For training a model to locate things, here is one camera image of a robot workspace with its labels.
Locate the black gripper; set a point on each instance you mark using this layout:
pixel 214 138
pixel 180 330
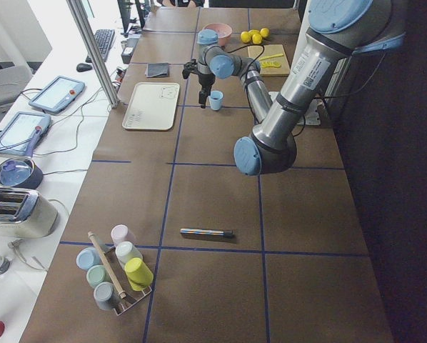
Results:
pixel 204 81

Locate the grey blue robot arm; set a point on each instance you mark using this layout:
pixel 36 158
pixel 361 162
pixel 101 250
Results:
pixel 336 30

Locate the light blue plastic cup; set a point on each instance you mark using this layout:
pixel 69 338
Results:
pixel 216 100

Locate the pink bowl of ice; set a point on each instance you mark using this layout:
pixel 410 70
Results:
pixel 223 31

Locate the pink cup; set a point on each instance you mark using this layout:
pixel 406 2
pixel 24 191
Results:
pixel 121 233

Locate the white cup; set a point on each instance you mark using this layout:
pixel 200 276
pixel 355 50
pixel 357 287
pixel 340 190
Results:
pixel 125 251

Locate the yellow green cup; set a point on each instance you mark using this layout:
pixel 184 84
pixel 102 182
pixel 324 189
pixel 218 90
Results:
pixel 138 274

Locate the light blue cup on rack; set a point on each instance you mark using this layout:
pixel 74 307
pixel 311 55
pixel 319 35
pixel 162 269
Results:
pixel 87 258

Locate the mint green cup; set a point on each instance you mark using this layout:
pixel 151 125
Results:
pixel 96 275

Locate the grey cup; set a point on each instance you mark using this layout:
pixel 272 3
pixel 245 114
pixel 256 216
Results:
pixel 105 296

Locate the cream bear tray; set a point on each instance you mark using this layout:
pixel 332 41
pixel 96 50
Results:
pixel 152 106

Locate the grey folded cloth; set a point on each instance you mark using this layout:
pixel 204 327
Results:
pixel 157 70

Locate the lemon slices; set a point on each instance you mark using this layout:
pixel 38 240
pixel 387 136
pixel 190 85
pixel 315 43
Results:
pixel 270 64

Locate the yellow lemon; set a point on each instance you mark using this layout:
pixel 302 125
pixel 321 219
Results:
pixel 245 37
pixel 264 32
pixel 253 31
pixel 256 39

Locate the wooden cutting board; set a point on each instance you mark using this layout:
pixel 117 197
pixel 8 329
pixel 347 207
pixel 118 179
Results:
pixel 254 51

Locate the yellow plastic knife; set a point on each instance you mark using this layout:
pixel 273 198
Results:
pixel 270 56

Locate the black power box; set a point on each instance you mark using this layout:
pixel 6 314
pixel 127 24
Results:
pixel 128 48

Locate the black keyboard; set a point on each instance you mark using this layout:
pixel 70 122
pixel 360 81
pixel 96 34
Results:
pixel 104 40

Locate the black computer mouse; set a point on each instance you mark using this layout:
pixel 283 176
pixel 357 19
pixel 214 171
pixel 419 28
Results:
pixel 82 67

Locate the teach pendant tablet far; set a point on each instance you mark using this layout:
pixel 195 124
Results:
pixel 57 95

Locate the teach pendant tablet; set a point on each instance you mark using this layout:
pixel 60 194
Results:
pixel 22 133
pixel 57 95

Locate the teach pendant tablet near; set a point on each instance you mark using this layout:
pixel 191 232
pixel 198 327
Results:
pixel 22 133

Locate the blue pot with lid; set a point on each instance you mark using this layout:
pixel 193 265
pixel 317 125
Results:
pixel 20 172

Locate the cream toaster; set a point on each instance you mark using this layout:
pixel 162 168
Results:
pixel 24 213

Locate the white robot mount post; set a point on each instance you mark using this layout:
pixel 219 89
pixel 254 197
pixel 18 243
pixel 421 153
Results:
pixel 312 116

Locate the aluminium frame post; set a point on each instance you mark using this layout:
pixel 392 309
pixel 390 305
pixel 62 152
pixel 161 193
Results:
pixel 81 20

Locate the wooden rack handle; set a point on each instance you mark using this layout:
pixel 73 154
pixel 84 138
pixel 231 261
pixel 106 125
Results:
pixel 102 254

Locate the white wire cup rack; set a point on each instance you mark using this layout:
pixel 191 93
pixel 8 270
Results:
pixel 132 297

